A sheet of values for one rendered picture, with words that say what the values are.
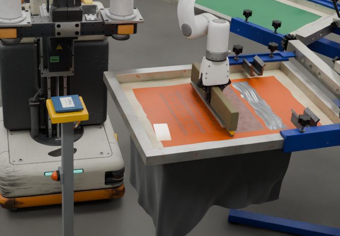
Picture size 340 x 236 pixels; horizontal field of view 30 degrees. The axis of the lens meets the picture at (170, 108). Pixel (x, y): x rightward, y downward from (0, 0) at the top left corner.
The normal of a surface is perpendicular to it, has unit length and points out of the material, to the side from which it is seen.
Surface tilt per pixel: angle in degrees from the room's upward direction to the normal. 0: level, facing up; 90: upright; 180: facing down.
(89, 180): 90
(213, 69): 86
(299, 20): 0
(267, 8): 0
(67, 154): 90
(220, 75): 88
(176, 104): 0
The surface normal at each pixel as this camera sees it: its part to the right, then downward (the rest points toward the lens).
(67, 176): 0.32, 0.50
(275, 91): 0.07, -0.86
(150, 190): -0.74, 0.38
